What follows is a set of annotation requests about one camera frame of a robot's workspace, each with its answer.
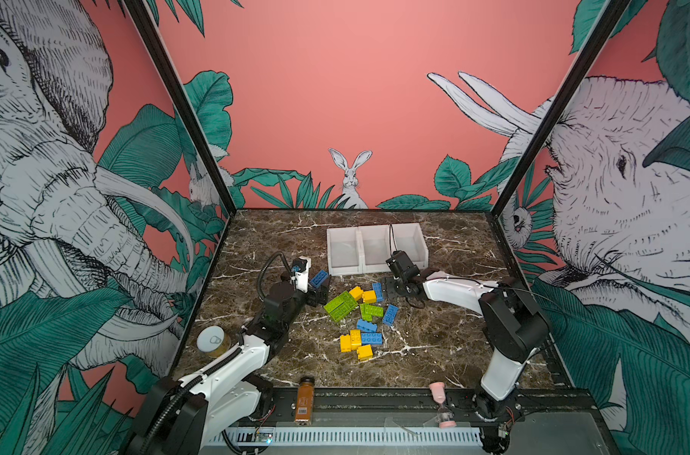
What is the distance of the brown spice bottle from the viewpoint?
0.71 metres

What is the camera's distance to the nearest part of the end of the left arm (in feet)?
2.45

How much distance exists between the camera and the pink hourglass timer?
0.71m
